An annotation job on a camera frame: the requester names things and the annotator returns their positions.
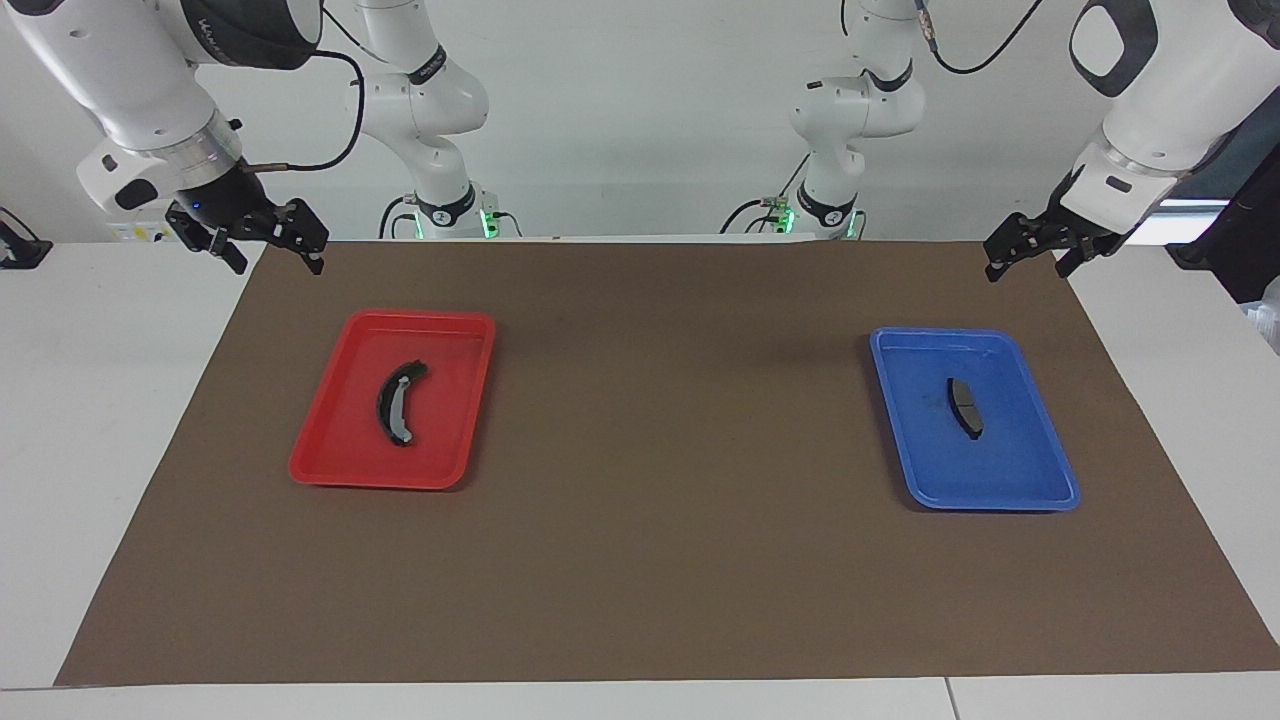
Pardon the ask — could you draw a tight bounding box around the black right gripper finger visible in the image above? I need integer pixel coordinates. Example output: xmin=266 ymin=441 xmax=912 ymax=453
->
xmin=165 ymin=205 xmax=249 ymax=277
xmin=262 ymin=198 xmax=330 ymax=277

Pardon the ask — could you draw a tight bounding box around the black base cable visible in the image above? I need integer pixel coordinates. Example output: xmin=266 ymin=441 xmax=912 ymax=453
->
xmin=377 ymin=194 xmax=419 ymax=240
xmin=720 ymin=152 xmax=813 ymax=237

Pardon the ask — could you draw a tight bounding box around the black right base cable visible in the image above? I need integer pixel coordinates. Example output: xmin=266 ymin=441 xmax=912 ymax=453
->
xmin=377 ymin=194 xmax=419 ymax=240

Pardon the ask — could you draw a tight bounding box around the blue plastic tray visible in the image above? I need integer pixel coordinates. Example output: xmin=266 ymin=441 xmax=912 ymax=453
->
xmin=868 ymin=326 xmax=1083 ymax=514

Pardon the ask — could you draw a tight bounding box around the black left base cable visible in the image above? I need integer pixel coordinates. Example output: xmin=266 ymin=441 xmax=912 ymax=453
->
xmin=720 ymin=152 xmax=813 ymax=237

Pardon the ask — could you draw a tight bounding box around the curved brake pad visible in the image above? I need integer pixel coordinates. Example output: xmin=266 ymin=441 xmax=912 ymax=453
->
xmin=375 ymin=358 xmax=430 ymax=448

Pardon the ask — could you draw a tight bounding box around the brown table mat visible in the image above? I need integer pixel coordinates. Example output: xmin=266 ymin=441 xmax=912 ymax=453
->
xmin=55 ymin=240 xmax=1280 ymax=688

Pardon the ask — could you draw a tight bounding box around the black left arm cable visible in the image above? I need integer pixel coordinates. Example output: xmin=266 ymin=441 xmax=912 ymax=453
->
xmin=915 ymin=0 xmax=1047 ymax=77

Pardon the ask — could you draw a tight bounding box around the red plastic tray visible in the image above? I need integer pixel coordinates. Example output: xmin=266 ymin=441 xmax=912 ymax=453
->
xmin=288 ymin=309 xmax=498 ymax=492

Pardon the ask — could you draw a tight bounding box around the black clamp mount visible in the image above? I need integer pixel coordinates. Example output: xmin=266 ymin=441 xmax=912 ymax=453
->
xmin=0 ymin=205 xmax=54 ymax=271

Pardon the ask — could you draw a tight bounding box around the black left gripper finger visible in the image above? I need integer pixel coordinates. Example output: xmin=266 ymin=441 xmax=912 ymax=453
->
xmin=982 ymin=212 xmax=1063 ymax=285
xmin=1054 ymin=236 xmax=1103 ymax=280

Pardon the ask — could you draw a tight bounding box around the clear plastic bag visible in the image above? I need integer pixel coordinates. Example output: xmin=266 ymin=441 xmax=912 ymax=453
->
xmin=1240 ymin=275 xmax=1280 ymax=356

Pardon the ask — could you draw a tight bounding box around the dark equipment beside table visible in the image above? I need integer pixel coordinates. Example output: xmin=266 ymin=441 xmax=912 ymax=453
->
xmin=1165 ymin=100 xmax=1280 ymax=306

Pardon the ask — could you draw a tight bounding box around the dark brake pad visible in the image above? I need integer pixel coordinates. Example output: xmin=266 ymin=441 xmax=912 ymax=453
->
xmin=946 ymin=375 xmax=986 ymax=442

